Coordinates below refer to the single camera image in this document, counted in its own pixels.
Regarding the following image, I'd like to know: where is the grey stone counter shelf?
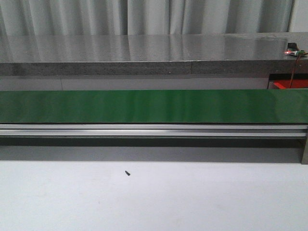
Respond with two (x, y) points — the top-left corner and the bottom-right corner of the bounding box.
(0, 32), (308, 76)

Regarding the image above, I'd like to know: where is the green conveyor belt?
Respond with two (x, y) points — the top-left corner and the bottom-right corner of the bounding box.
(0, 89), (308, 124)

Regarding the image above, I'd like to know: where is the red plastic tray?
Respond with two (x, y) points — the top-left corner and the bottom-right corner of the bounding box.
(273, 79), (308, 89)

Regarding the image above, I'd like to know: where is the small green circuit board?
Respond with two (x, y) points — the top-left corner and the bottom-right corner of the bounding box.
(284, 49), (308, 57)

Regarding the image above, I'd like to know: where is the black sensor module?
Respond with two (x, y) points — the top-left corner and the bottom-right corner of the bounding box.
(287, 42), (298, 50)

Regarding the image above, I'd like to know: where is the grey pleated curtain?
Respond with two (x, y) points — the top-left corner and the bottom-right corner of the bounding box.
(0, 0), (294, 36)

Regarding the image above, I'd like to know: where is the aluminium conveyor frame rail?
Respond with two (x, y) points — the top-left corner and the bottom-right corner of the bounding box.
(0, 123), (308, 164)

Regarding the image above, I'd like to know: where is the red and black wire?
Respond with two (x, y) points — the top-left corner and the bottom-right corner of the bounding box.
(289, 54), (301, 90)

